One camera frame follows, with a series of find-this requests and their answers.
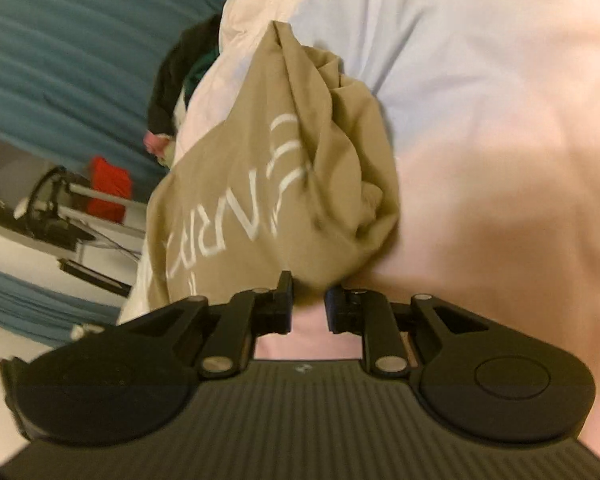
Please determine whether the tan printed t-shirt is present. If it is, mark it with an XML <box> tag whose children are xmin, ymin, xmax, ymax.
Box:
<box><xmin>146</xmin><ymin>22</ymin><xmax>400</xmax><ymax>310</ymax></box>

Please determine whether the pile of dark clothes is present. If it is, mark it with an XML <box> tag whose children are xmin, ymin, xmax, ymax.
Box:
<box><xmin>144</xmin><ymin>14</ymin><xmax>221</xmax><ymax>168</ymax></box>

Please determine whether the blue curtain left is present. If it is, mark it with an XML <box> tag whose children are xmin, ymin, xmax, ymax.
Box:
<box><xmin>0</xmin><ymin>271</ymin><xmax>120</xmax><ymax>348</ymax></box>

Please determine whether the blue curtain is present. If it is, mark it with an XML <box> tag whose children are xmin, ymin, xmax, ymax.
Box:
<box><xmin>0</xmin><ymin>0</ymin><xmax>225</xmax><ymax>195</ymax></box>
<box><xmin>0</xmin><ymin>271</ymin><xmax>120</xmax><ymax>348</ymax></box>

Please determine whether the silver tripod stand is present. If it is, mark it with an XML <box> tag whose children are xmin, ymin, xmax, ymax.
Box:
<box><xmin>12</xmin><ymin>166</ymin><xmax>146</xmax><ymax>262</ymax></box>

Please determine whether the red cloth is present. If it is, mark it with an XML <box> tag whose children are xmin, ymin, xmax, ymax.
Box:
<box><xmin>86</xmin><ymin>156</ymin><xmax>132</xmax><ymax>224</ymax></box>

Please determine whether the blue curtain right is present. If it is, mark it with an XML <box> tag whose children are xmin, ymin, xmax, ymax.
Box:
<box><xmin>0</xmin><ymin>0</ymin><xmax>225</xmax><ymax>195</ymax></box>

